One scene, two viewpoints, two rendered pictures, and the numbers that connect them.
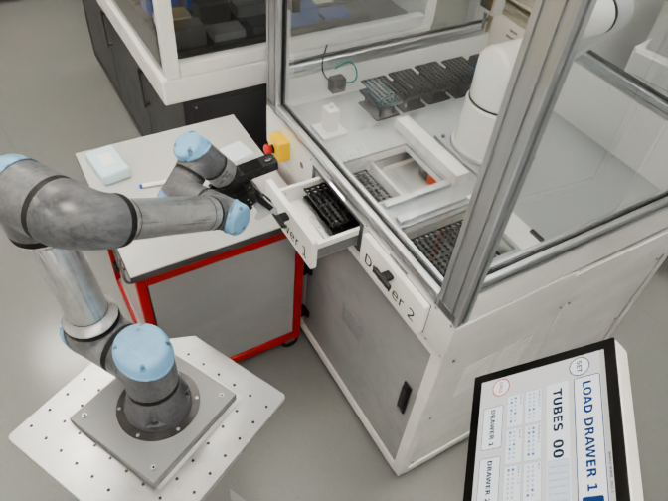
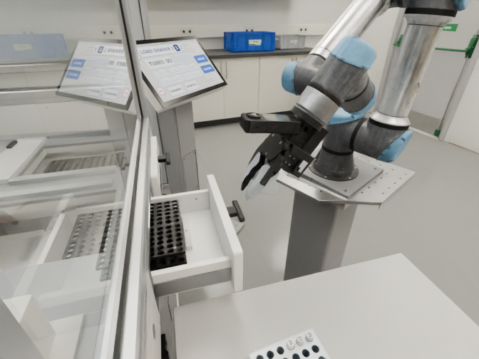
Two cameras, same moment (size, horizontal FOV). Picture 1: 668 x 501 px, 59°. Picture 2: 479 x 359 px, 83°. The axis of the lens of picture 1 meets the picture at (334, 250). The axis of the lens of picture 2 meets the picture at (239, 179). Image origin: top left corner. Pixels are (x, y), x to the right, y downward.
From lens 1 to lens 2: 1.85 m
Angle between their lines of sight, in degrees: 101
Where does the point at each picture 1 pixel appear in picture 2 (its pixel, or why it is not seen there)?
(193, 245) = (342, 283)
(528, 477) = (182, 70)
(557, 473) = (175, 60)
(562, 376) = (143, 63)
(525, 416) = (165, 75)
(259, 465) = not seen: hidden behind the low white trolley
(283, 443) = not seen: hidden behind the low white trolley
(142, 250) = (407, 285)
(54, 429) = (390, 171)
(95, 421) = (366, 165)
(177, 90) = not seen: outside the picture
